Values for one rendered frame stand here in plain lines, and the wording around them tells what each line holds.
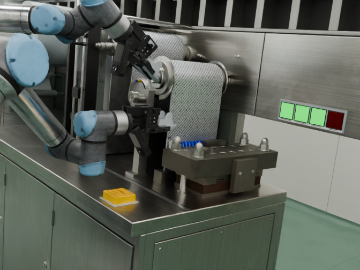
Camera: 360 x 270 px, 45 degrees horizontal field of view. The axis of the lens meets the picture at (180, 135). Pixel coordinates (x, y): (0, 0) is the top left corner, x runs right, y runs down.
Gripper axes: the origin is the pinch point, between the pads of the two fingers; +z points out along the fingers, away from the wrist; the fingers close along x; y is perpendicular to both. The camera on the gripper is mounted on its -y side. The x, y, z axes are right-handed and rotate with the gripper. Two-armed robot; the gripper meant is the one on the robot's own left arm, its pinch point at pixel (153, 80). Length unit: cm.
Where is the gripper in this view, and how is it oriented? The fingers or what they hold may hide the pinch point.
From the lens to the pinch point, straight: 146.5
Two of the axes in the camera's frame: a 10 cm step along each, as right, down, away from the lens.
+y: 5.6, -7.8, 2.8
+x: -6.4, -2.1, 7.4
